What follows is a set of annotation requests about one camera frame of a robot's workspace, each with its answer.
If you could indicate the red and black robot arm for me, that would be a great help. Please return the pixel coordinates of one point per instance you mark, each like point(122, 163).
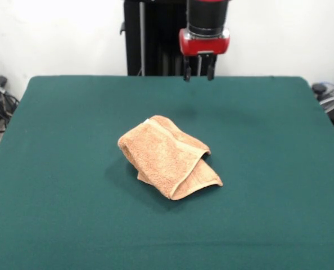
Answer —
point(207, 15)

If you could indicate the dark green table cloth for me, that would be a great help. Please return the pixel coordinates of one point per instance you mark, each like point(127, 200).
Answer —
point(71, 197)

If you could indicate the tan terry towel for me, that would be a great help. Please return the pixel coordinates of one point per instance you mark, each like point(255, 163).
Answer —
point(161, 157)

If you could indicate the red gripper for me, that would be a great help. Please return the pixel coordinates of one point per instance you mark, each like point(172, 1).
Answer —
point(205, 45)

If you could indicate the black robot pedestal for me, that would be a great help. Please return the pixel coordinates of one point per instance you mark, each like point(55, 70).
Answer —
point(155, 42)

